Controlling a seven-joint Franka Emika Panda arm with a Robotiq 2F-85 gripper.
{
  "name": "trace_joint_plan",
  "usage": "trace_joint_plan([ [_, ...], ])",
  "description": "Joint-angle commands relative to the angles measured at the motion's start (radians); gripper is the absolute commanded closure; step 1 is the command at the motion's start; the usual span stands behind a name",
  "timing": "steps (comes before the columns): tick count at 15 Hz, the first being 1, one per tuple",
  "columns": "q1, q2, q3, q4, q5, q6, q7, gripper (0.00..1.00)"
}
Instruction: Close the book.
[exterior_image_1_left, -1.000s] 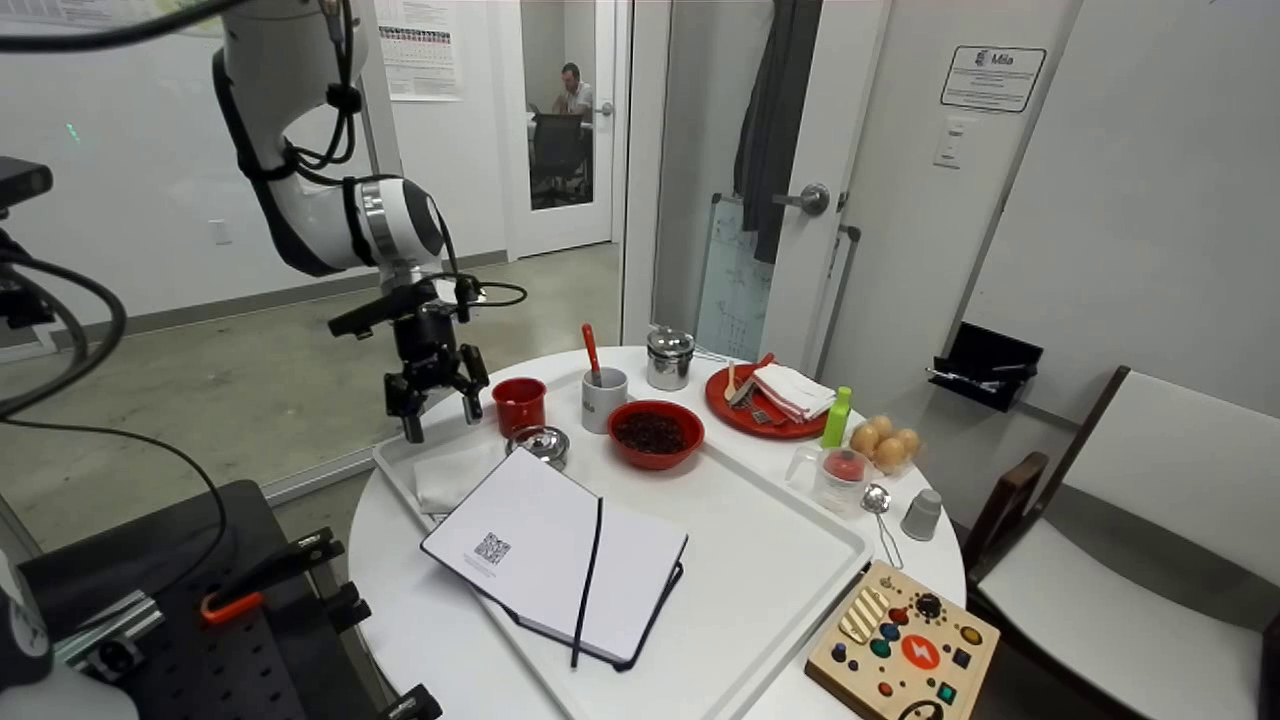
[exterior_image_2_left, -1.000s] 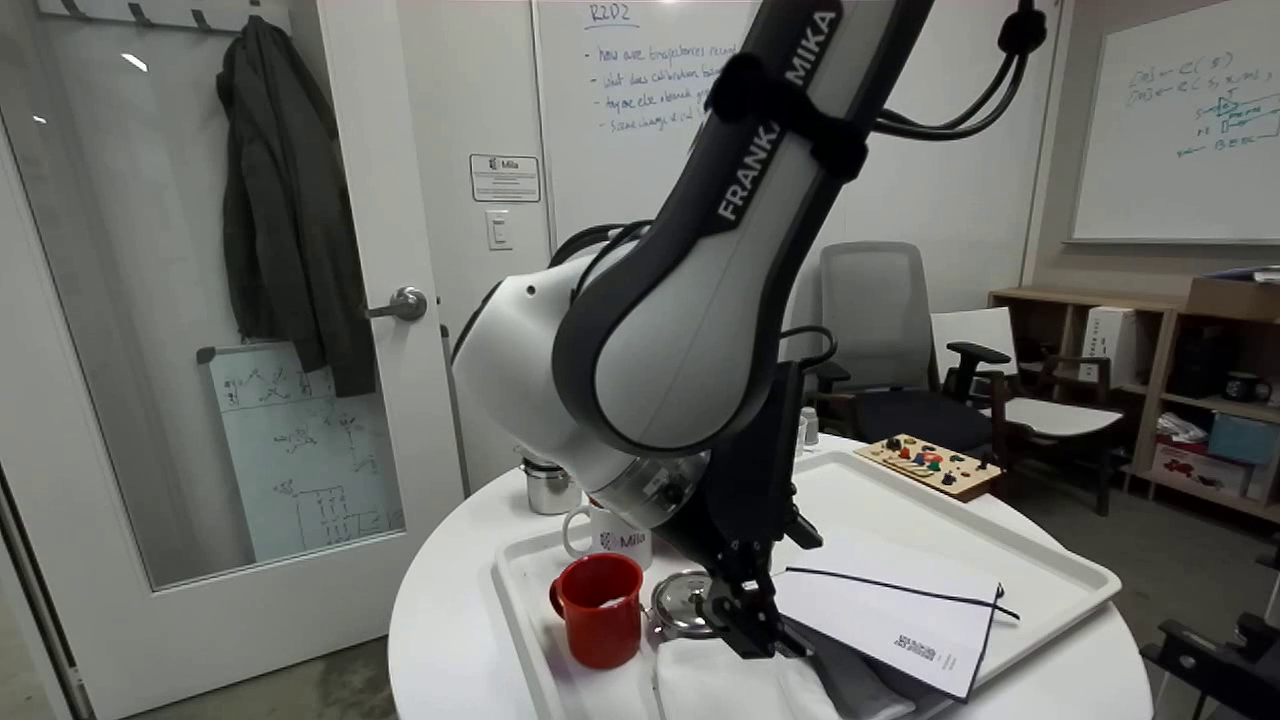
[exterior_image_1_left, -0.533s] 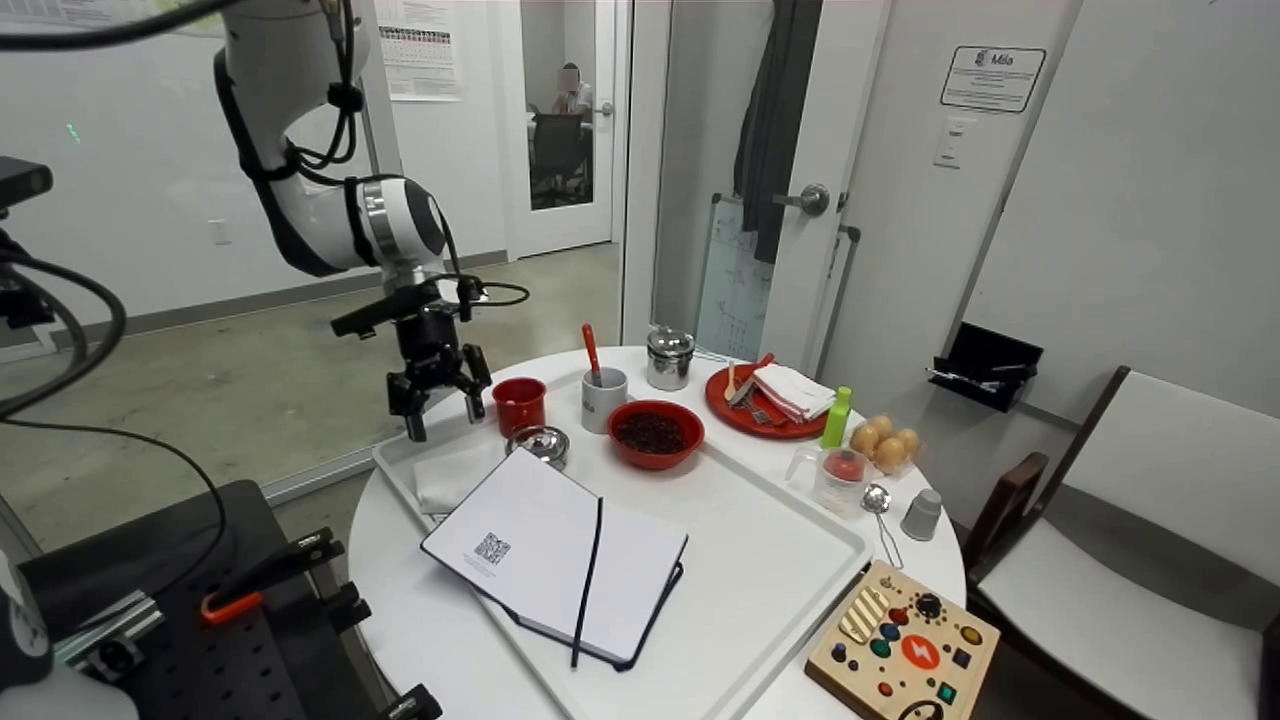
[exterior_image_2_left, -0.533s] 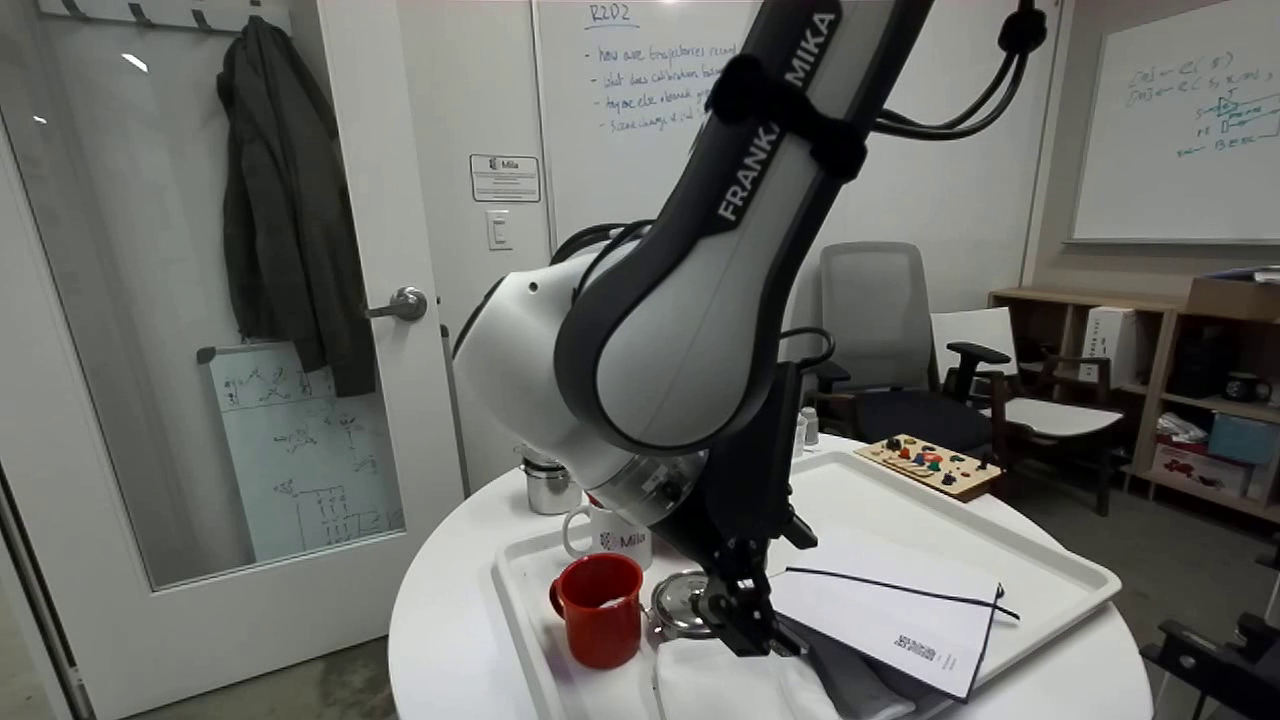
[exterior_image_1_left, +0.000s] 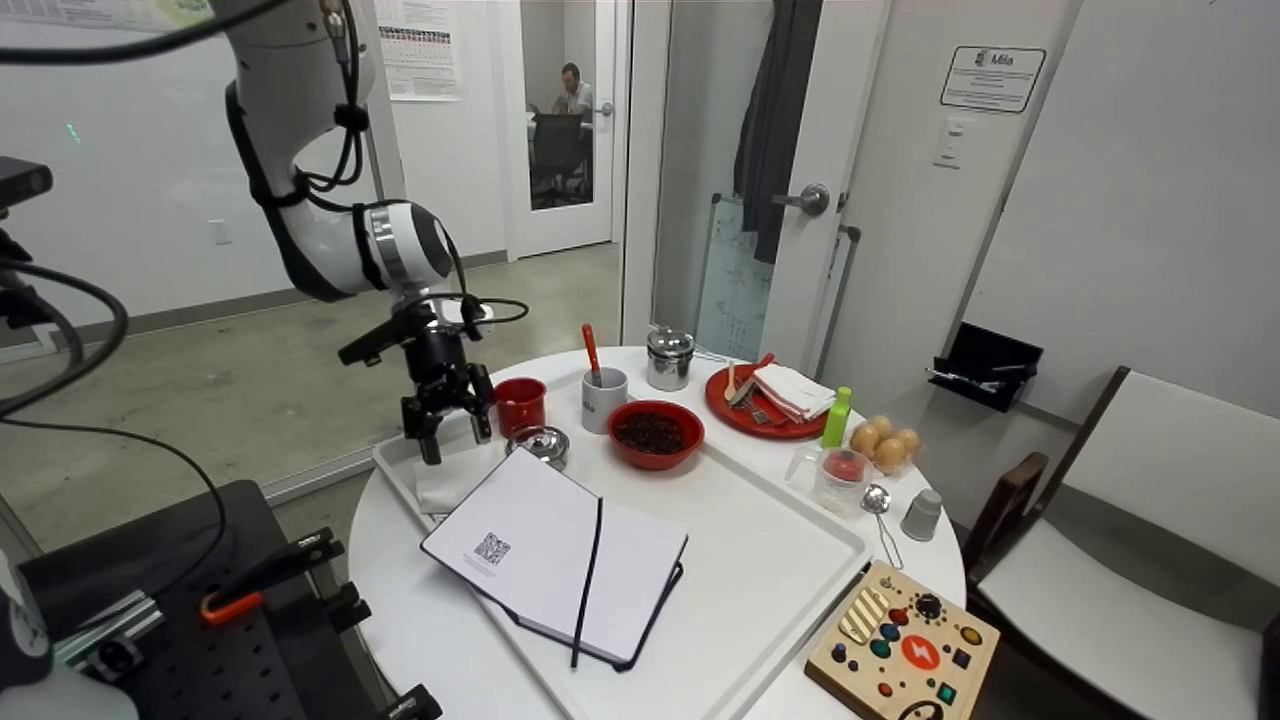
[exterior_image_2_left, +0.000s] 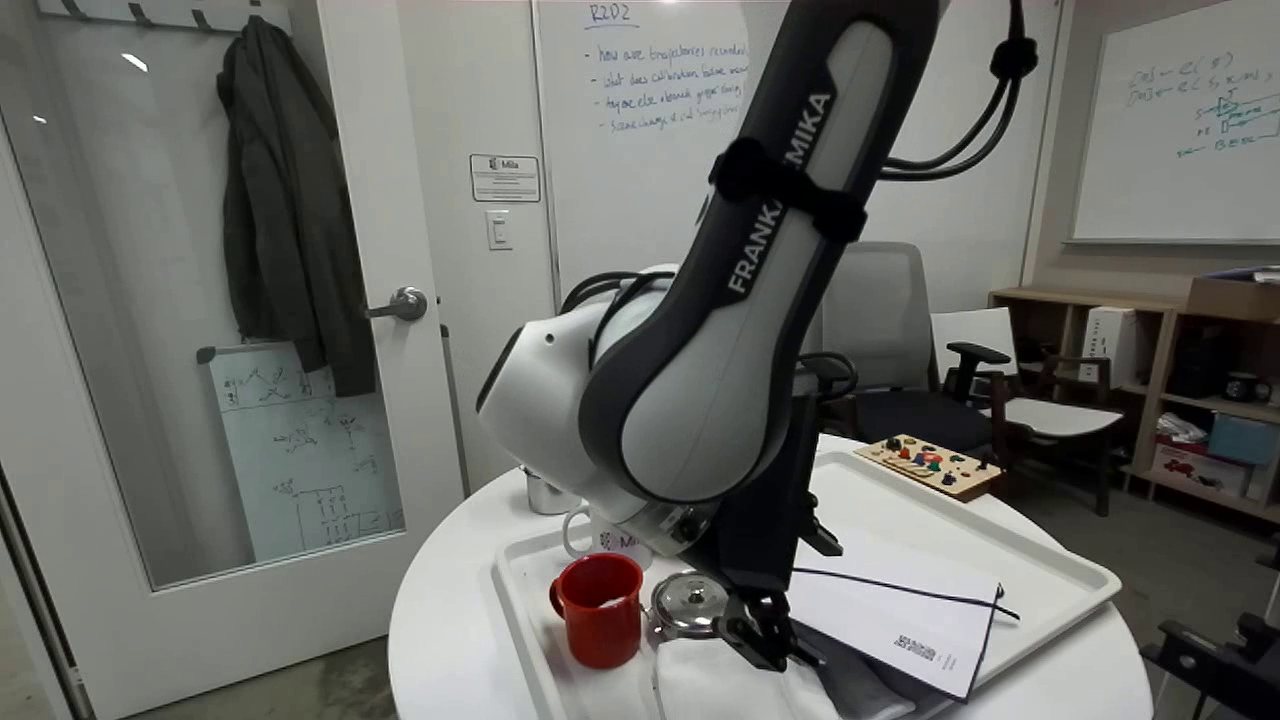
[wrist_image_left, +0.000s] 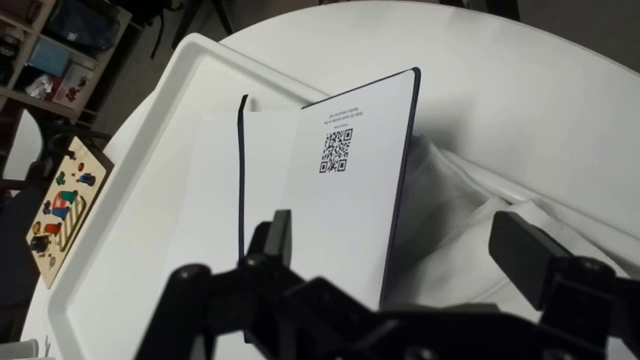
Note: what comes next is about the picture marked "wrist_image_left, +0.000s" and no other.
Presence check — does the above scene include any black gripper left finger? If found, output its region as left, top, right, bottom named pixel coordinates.
left=246, top=209, right=296, bottom=269

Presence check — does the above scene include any white plastic tray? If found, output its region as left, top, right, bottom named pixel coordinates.
left=47, top=33, right=640, bottom=360

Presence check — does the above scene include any navy blue notebook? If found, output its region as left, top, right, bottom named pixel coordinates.
left=158, top=67, right=425, bottom=314

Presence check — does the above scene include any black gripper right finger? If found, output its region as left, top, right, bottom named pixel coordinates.
left=488, top=211, right=576, bottom=312

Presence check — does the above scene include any wooden toy board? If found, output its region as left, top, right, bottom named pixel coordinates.
left=25, top=137, right=116, bottom=291

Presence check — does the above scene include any wooden shelf unit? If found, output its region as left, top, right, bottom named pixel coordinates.
left=0, top=0, right=136, bottom=126

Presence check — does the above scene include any light blue box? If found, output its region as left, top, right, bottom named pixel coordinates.
left=26, top=38, right=73, bottom=79

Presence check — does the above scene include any pink box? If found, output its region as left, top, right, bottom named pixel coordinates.
left=52, top=62, right=97, bottom=106

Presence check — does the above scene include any white folded cloth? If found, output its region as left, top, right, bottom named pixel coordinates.
left=382, top=137, right=640, bottom=322

